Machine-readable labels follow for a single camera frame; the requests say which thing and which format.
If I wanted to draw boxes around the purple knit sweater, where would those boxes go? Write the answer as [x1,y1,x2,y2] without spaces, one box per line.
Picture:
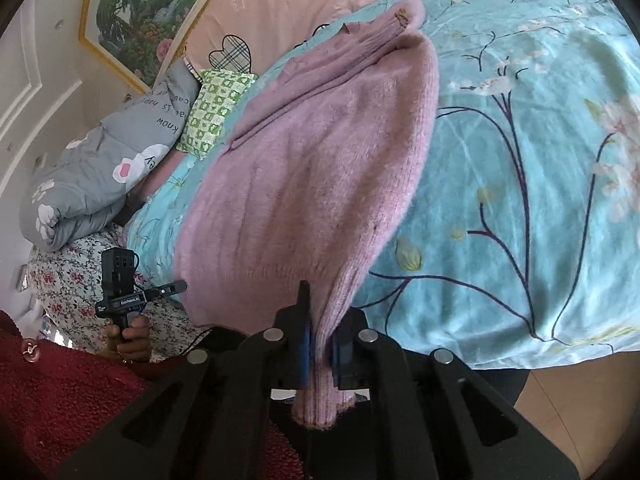
[174,0,439,429]

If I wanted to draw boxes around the person's left hand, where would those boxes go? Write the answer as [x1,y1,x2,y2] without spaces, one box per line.
[100,315,152,363]

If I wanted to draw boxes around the pink pillow under comforter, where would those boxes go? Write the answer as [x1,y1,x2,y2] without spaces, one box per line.
[127,148,186,207]

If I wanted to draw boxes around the grey cartoon print comforter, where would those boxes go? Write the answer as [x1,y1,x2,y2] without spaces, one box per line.
[18,60,200,252]

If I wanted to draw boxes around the green checkered small pillow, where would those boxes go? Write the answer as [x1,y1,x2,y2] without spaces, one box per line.
[176,68,258,159]

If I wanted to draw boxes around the turquoise floral quilt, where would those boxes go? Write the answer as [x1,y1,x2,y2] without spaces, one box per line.
[124,0,640,372]

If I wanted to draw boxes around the framed landscape painting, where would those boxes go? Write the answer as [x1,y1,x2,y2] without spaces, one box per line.
[78,0,208,92]

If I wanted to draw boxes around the pink heart-print duvet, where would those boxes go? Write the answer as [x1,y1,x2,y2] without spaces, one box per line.
[175,0,376,75]

